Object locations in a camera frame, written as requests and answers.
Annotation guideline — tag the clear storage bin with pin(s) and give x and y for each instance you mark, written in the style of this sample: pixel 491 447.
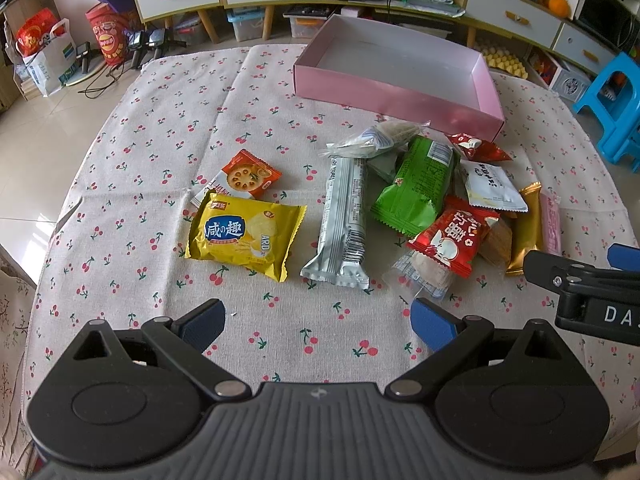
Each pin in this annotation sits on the clear storage bin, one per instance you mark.
pixel 247 23

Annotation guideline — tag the white shopping bag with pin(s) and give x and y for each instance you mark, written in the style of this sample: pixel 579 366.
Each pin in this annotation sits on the white shopping bag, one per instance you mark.
pixel 48 51

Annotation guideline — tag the cherry print tablecloth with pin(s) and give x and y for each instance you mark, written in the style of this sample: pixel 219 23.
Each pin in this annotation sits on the cherry print tablecloth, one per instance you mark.
pixel 120 255

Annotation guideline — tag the yellow egg tray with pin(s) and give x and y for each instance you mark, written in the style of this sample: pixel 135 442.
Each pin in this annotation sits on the yellow egg tray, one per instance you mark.
pixel 501 58

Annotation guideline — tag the blue plastic stool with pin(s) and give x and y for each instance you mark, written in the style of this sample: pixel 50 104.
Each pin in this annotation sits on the blue plastic stool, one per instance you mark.
pixel 613 98

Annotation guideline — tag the orange tomato biscuit packet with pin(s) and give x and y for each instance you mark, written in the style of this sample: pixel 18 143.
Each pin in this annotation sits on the orange tomato biscuit packet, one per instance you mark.
pixel 245 176

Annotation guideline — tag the black microwave oven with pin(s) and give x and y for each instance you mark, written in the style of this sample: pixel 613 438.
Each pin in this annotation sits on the black microwave oven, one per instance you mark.
pixel 609 21

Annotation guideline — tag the orange cracker packet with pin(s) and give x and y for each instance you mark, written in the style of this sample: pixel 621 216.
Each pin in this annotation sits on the orange cracker packet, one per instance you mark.
pixel 496 248

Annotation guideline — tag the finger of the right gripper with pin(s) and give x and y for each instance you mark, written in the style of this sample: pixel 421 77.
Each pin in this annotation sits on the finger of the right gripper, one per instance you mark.
pixel 568 277
pixel 625 258

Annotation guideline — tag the pink cardboard box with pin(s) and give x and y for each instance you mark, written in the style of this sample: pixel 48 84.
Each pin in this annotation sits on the pink cardboard box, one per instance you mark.
pixel 401 73

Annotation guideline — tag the yellow cracker packet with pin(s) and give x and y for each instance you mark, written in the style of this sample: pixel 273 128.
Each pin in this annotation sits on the yellow cracker packet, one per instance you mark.
pixel 242 232

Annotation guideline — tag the white snack pouch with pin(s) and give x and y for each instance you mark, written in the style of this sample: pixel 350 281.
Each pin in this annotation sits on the white snack pouch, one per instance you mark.
pixel 488 186

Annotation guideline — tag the gold wafer bar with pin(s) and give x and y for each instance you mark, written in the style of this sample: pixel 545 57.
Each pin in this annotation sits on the gold wafer bar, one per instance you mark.
pixel 526 231

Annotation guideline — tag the silver long snack packet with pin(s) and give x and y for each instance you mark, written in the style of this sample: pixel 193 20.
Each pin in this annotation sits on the silver long snack packet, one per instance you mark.
pixel 342 237

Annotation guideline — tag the grey foil small packet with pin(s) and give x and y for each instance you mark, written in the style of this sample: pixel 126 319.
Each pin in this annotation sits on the grey foil small packet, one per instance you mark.
pixel 385 166

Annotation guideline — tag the pink snack packet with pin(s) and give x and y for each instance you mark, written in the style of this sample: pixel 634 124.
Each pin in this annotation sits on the pink snack packet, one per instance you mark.
pixel 551 224

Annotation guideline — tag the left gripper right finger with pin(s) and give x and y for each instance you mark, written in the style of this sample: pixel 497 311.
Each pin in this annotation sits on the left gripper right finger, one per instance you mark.
pixel 456 345

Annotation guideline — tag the clear rice cake packet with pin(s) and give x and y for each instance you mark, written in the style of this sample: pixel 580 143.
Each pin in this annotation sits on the clear rice cake packet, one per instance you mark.
pixel 415 275

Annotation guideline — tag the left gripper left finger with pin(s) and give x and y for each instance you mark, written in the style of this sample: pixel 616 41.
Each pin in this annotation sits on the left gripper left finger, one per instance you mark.
pixel 179 345

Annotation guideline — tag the green snack packet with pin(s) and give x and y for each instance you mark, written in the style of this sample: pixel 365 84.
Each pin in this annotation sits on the green snack packet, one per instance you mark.
pixel 414 200

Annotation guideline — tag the red lantern bag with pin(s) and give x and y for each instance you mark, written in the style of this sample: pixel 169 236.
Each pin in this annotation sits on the red lantern bag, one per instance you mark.
pixel 109 27

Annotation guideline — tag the orange fruit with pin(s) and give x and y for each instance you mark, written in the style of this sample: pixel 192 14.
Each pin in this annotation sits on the orange fruit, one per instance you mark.
pixel 559 8

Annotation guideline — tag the small red snack packet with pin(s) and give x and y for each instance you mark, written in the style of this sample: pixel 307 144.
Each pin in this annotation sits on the small red snack packet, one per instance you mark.
pixel 476 149

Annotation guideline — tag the clear long biscuit packet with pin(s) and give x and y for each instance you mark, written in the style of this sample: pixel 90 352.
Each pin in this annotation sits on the clear long biscuit packet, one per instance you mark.
pixel 375 140

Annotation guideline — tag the red white snack packet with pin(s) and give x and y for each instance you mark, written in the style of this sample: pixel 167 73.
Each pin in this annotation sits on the red white snack packet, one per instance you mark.
pixel 454 238

